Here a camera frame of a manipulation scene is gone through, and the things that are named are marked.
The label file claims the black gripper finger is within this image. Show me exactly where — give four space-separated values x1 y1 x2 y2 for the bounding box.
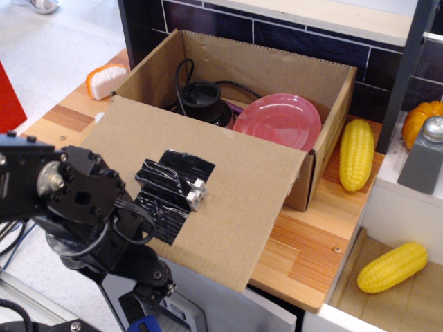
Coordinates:
119 283 165 324

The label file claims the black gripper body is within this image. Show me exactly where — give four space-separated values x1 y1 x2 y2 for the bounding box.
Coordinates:
100 241 175 297

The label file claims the brown cardboard box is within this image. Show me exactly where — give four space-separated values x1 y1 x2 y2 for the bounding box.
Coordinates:
82 31 356 292

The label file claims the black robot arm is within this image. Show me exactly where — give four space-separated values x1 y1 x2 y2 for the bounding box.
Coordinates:
1 131 175 322

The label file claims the blue black clamp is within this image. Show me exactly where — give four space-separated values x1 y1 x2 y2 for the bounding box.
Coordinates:
118 293 161 332

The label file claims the grey oven control panel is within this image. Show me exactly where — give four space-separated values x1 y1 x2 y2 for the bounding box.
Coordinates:
162 294 208 332

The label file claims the orange white toy bread slice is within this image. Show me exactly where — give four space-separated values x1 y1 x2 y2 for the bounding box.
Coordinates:
86 64 129 100

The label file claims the red box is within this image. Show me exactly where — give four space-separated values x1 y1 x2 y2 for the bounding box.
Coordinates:
0 64 27 133

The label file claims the pink plastic plate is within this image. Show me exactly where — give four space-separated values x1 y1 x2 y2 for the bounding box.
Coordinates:
233 93 322 152

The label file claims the yellow toy corn on counter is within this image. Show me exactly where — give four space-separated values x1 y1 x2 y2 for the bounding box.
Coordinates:
339 119 374 192

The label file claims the yellow toy corn in sink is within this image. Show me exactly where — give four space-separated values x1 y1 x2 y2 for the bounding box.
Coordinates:
357 242 428 293

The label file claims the grey salt shaker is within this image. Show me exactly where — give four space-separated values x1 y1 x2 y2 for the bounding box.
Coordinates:
397 116 442 194

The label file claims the orange toy pumpkin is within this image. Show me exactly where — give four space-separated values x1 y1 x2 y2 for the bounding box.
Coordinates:
401 101 442 150

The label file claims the blue cable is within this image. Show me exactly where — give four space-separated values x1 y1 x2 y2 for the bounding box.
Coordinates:
0 221 37 270

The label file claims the black braided cable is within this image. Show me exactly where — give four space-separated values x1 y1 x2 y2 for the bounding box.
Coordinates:
0 297 35 332

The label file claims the black toy blender with cable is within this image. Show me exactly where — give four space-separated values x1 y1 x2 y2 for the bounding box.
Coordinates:
164 58 261 129

